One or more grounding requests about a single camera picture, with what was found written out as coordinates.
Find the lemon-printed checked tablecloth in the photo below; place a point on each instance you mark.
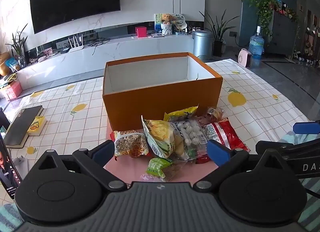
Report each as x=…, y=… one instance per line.
x=250, y=122

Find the silver trash can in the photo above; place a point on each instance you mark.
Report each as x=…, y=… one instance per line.
x=203, y=43

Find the gold vase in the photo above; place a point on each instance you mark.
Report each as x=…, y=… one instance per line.
x=4, y=63

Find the clear packet of white candies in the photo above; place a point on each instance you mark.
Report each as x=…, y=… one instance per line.
x=191, y=132

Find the landscape picture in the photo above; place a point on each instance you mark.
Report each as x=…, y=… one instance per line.
x=157, y=23

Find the black notebook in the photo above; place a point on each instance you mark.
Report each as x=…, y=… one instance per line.
x=23, y=126

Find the orchid plant in glass vase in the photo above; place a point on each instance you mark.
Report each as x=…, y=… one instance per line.
x=18, y=47

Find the pink cardboard box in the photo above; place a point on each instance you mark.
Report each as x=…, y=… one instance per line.
x=13, y=91

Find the black television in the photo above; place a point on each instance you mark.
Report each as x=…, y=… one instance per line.
x=75, y=0

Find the smartphone with lit screen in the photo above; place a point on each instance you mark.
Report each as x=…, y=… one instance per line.
x=8, y=169

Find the ivy plant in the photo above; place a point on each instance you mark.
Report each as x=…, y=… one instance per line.
x=266, y=10

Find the teddy bear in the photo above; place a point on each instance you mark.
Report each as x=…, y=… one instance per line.
x=166, y=18

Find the white router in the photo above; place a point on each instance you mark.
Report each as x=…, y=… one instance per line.
x=77, y=44

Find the red snack packet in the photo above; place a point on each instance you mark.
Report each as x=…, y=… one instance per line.
x=225, y=133

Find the blue water bottle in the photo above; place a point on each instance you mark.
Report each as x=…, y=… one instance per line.
x=256, y=44

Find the white charger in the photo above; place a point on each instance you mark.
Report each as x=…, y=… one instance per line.
x=20, y=160

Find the grey cabinet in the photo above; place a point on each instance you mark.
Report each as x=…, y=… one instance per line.
x=282, y=34

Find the pink mat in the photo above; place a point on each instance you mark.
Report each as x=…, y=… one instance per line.
x=125, y=169

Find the orange cardboard box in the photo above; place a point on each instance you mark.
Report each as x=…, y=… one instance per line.
x=150, y=102

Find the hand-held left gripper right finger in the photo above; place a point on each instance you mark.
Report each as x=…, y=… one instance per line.
x=218, y=153

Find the small green snack packet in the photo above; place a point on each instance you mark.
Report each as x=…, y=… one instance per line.
x=158, y=167

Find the yellow green chips packet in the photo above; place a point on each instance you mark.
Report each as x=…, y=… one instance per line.
x=160, y=134

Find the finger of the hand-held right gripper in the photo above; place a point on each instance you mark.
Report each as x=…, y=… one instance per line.
x=307, y=127
x=271, y=144

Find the orange noodle snack packet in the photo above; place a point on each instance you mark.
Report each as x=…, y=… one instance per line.
x=130, y=144

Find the yellow snack packet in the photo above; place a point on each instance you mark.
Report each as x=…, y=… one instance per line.
x=180, y=115

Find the red box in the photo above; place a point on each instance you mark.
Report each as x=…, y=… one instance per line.
x=141, y=31

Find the pink heater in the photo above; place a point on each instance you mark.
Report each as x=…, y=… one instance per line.
x=245, y=58

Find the white marble tv console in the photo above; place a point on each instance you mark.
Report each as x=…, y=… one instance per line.
x=125, y=52

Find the round paper fan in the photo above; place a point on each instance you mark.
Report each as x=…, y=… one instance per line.
x=179, y=19

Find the clear cookie packet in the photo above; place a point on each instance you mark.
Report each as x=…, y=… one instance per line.
x=215, y=113

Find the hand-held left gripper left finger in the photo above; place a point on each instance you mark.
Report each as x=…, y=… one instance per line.
x=103, y=151

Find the white flower pot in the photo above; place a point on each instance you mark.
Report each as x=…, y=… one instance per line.
x=166, y=29

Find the plant in black pot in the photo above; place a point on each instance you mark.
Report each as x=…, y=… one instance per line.
x=218, y=37

